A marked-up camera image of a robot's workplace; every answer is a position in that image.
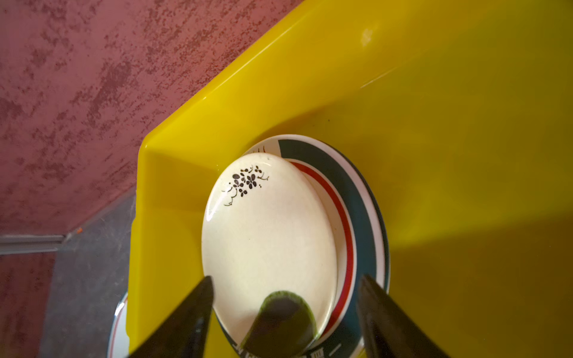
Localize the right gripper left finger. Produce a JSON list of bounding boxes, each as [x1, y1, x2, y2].
[[130, 276, 214, 358]]

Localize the aluminium corner post left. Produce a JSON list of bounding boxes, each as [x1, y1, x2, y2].
[[1, 235, 66, 255]]

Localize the white plate red characters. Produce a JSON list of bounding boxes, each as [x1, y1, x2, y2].
[[106, 293, 130, 358]]

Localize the cream plate green patch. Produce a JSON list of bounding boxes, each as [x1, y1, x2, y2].
[[201, 153, 338, 357]]

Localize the yellow plastic bin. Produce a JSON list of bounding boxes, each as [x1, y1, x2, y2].
[[126, 1, 572, 357]]

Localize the green red rim plate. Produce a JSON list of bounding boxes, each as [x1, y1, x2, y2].
[[216, 133, 391, 358]]

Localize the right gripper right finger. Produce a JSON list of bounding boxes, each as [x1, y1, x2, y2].
[[357, 274, 448, 358]]

